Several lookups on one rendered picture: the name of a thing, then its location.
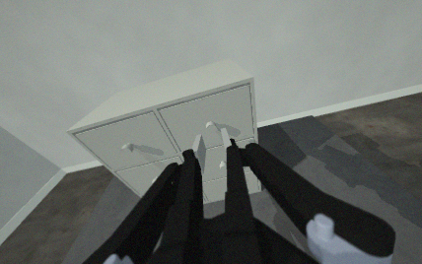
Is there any white small chest of drawers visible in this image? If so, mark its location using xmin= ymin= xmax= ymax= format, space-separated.
xmin=66 ymin=58 xmax=258 ymax=198

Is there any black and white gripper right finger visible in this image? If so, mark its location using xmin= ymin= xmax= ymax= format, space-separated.
xmin=221 ymin=128 xmax=395 ymax=264

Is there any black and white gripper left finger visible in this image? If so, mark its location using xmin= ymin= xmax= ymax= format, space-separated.
xmin=82 ymin=134 xmax=206 ymax=264

